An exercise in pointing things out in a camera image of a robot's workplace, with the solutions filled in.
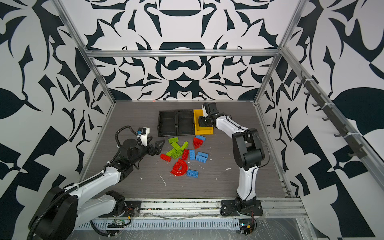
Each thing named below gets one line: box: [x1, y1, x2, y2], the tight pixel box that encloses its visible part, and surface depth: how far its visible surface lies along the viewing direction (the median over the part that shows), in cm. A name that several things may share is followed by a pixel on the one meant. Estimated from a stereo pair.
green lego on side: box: [180, 141, 189, 152], surface depth 96 cm
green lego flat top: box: [168, 137, 179, 144], surface depth 100 cm
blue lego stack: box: [195, 151, 209, 164], surface depth 91 cm
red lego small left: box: [160, 153, 172, 163], surface depth 91 cm
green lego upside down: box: [171, 150, 183, 159], surface depth 94 cm
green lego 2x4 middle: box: [171, 141, 181, 151], surface depth 96 cm
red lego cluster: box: [193, 137, 204, 149], surface depth 96 cm
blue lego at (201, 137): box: [195, 135, 206, 142], surface depth 101 cm
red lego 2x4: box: [182, 149, 189, 161], surface depth 93 cm
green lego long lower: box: [165, 148, 178, 158], surface depth 94 cm
